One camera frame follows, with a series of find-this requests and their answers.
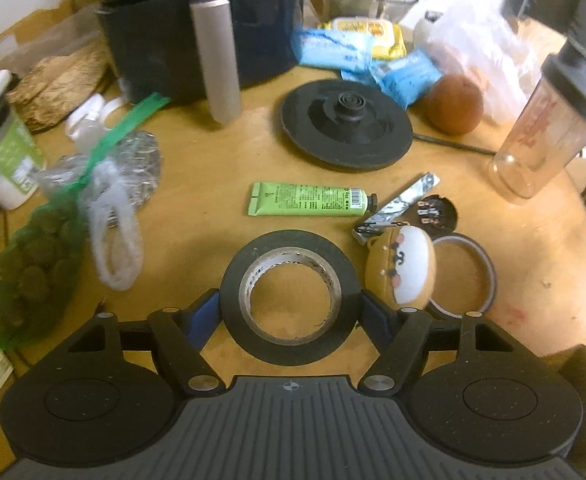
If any small black round plug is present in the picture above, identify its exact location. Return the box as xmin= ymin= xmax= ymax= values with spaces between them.
xmin=404 ymin=194 xmax=458 ymax=238

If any blue wipes pack right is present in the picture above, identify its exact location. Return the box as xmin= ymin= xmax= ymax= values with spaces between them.
xmin=341 ymin=50 xmax=444 ymax=110

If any green net bag of nuts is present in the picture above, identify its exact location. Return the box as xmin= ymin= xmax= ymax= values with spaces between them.
xmin=0 ymin=194 xmax=90 ymax=354

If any amber kapton tape roll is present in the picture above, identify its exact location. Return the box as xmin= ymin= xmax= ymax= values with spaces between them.
xmin=427 ymin=233 xmax=497 ymax=320

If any shiba dog plush case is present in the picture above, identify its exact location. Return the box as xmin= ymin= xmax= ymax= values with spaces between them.
xmin=365 ymin=224 xmax=436 ymax=310

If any brown bark slab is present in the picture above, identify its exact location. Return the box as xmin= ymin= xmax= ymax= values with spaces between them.
xmin=8 ymin=39 xmax=110 ymax=134

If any yellow wipes pack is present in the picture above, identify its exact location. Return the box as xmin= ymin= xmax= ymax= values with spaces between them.
xmin=319 ymin=16 xmax=408 ymax=61

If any green cream tube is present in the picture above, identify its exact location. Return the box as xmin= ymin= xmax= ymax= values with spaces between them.
xmin=247 ymin=181 xmax=378 ymax=217

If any marble pattern flat bar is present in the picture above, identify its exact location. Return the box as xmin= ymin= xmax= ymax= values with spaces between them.
xmin=351 ymin=172 xmax=440 ymax=245

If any brown round pear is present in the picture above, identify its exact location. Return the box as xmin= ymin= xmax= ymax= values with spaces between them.
xmin=425 ymin=74 xmax=484 ymax=136

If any dark blue air fryer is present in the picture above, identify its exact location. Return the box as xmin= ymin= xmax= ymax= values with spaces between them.
xmin=97 ymin=0 xmax=303 ymax=122

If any clear shaker bottle grey lid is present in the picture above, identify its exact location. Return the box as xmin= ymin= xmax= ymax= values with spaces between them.
xmin=488 ymin=39 xmax=586 ymax=204

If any blue wipes pack left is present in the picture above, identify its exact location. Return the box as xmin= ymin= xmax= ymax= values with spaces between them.
xmin=294 ymin=28 xmax=372 ymax=73

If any blue wipes pack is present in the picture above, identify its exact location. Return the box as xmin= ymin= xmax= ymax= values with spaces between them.
xmin=341 ymin=50 xmax=444 ymax=110
xmin=294 ymin=28 xmax=372 ymax=73

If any white tub green label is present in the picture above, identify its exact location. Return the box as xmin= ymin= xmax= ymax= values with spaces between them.
xmin=0 ymin=107 xmax=46 ymax=210

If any black kettle power cord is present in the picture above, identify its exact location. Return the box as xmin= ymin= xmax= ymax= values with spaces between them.
xmin=411 ymin=132 xmax=497 ymax=157

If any black kettle base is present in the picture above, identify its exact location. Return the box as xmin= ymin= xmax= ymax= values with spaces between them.
xmin=280 ymin=79 xmax=413 ymax=171

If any clear plastic bag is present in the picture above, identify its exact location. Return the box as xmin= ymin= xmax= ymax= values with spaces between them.
xmin=30 ymin=93 xmax=169 ymax=290

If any black tape roll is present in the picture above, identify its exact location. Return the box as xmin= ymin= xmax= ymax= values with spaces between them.
xmin=220 ymin=230 xmax=360 ymax=366

